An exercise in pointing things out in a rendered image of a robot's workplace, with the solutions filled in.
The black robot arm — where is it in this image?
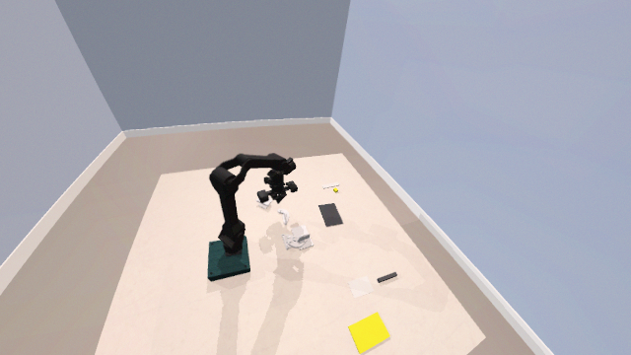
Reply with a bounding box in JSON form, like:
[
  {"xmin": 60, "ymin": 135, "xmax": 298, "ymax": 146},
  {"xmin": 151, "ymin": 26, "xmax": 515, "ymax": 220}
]
[{"xmin": 209, "ymin": 153, "xmax": 297, "ymax": 256}]

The yellow square plate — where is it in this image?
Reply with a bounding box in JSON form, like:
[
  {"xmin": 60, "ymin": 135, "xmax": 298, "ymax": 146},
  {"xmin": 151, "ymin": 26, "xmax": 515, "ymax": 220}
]
[{"xmin": 348, "ymin": 312, "xmax": 390, "ymax": 354}]

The dark grey flat bar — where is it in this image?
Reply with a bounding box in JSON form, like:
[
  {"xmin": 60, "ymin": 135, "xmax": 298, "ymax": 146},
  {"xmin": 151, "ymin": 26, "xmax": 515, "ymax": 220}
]
[{"xmin": 377, "ymin": 272, "xmax": 397, "ymax": 283}]

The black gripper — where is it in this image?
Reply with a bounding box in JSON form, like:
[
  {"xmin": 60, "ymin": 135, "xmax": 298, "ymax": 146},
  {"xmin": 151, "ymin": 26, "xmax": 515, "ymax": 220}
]
[{"xmin": 257, "ymin": 180, "xmax": 298, "ymax": 204}]

